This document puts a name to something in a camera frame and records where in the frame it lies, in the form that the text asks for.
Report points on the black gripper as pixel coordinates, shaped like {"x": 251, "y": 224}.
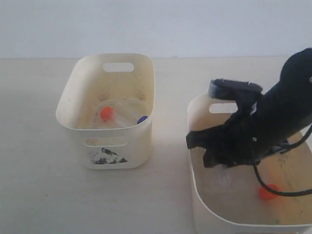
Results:
{"x": 240, "y": 140}

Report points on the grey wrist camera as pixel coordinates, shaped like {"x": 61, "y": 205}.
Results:
{"x": 225, "y": 89}

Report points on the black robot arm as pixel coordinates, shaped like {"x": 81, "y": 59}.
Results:
{"x": 290, "y": 100}

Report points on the cream plastic bin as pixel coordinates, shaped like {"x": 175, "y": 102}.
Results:
{"x": 236, "y": 212}
{"x": 98, "y": 81}

